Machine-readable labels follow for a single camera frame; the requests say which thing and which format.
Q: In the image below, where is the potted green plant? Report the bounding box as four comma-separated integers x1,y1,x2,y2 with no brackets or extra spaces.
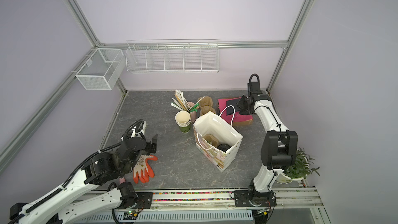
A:
276,147,320,184

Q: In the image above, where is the red white garden glove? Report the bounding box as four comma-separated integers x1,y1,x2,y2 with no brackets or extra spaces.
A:
133,155,158,184

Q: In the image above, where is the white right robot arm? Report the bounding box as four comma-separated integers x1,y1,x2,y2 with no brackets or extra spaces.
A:
231,74,298,208

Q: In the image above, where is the green paper cup stack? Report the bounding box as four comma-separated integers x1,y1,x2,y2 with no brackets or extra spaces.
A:
175,111,191,133

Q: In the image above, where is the black paper napkin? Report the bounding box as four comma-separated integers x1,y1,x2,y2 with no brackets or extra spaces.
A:
226,98,241,112

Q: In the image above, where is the cartoon animal paper bag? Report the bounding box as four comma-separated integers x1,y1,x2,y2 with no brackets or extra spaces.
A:
193,112,243,173

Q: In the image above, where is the brown pulp cup carrier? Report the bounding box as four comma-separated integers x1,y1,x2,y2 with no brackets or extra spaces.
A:
199,96,217,116
203,134,219,148

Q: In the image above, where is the white mesh box basket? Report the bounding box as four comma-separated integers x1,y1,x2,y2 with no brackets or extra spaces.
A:
76,48,126,91

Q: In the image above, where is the pink metal bucket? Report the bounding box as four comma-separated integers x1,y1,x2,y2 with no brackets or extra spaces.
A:
187,102,198,123

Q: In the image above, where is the green wrapped straw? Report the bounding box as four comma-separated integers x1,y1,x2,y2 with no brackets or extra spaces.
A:
188,101,200,113

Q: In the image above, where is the white wire shelf basket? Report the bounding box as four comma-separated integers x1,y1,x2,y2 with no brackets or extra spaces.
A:
125,39,220,73

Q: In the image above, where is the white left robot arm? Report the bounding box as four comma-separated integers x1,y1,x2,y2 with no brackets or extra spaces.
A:
9,119,158,224

